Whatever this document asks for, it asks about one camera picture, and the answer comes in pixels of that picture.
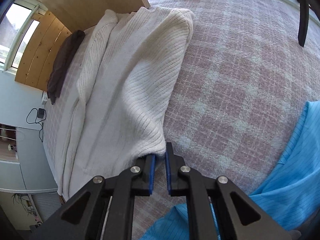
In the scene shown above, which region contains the cream knit cardigan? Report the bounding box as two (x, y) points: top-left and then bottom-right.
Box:
(54, 7), (194, 199)

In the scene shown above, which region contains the black power adapter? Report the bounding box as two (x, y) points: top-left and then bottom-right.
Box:
(37, 108), (46, 119)

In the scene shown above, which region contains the light blue shirt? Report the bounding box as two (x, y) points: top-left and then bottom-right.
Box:
(143, 101), (319, 239)

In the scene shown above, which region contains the white power strip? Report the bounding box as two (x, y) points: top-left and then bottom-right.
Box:
(41, 92), (48, 106)

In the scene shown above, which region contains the brown folded garment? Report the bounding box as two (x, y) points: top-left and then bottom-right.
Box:
(47, 30), (86, 105)

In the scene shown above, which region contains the pine slatted headboard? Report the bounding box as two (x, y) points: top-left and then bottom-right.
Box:
(15, 11), (72, 91)

